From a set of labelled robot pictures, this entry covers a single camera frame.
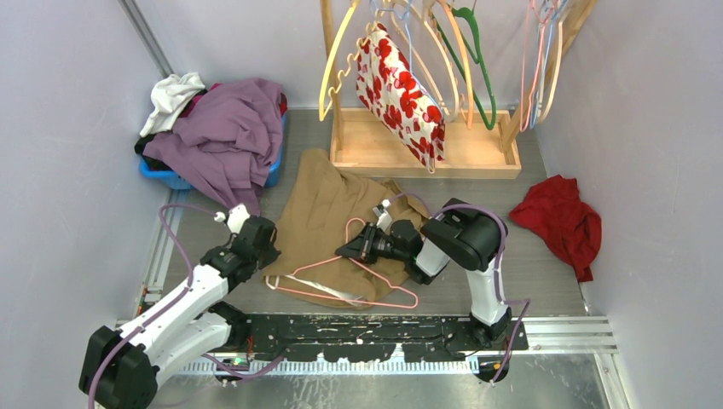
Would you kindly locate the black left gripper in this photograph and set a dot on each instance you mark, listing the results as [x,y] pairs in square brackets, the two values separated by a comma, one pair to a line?
[270,256]

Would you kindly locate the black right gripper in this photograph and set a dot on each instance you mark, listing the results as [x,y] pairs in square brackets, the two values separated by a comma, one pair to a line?
[361,250]

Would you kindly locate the pink wire hanger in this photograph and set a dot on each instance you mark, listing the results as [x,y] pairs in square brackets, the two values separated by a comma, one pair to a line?
[273,283]

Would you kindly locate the tan garment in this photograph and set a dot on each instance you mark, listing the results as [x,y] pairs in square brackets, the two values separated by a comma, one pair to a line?
[326,208]

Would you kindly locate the yellow hanger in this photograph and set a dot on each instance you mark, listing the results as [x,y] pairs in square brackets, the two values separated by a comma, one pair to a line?
[327,24]

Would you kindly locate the red poppy print skirt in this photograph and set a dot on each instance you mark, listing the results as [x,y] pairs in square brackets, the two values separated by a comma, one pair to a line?
[387,87]

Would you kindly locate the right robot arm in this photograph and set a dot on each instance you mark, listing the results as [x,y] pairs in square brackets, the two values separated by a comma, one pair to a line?
[472,238]

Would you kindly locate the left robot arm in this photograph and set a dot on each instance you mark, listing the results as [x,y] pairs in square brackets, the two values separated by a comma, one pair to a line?
[125,367]

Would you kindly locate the wooden hanger rack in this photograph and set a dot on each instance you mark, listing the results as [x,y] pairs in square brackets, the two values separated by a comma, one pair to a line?
[361,144]

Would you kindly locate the orange hanger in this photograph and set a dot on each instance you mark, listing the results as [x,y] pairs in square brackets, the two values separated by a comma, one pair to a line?
[467,115]

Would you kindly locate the wavy wooden hanger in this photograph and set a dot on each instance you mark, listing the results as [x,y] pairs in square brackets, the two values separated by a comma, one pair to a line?
[344,67]

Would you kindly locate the light wooden hanger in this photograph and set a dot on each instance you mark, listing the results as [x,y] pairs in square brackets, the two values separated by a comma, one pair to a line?
[422,15]

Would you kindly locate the green hanger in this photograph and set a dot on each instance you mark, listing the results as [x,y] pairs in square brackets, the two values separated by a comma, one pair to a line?
[474,50]

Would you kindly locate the beige wooden hanger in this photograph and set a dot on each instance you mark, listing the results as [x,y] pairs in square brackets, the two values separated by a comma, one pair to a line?
[548,88]

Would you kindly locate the blue plastic basket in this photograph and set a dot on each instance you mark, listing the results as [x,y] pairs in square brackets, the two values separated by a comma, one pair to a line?
[155,169]

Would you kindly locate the purple garment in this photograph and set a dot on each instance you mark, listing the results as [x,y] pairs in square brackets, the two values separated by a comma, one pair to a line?
[225,147]

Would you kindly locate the white garment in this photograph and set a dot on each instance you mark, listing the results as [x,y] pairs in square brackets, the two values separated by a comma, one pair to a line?
[169,97]

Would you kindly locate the red garment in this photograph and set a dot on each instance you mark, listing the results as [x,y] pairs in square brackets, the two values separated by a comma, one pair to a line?
[570,228]

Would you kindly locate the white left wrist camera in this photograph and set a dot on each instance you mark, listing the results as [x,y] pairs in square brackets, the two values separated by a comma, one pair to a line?
[234,218]

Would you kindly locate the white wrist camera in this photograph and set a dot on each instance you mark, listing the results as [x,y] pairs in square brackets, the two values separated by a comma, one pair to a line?
[384,218]
[234,218]

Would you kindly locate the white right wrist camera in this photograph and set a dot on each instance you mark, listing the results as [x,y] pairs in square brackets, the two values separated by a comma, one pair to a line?
[384,218]

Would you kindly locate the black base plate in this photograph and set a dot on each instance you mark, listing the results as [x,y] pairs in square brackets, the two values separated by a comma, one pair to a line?
[370,337]

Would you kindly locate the aluminium rail frame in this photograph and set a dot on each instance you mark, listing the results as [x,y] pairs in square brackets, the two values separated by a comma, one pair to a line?
[551,335]

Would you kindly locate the light blue wire hanger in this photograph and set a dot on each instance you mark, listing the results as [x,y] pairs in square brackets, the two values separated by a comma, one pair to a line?
[550,36]

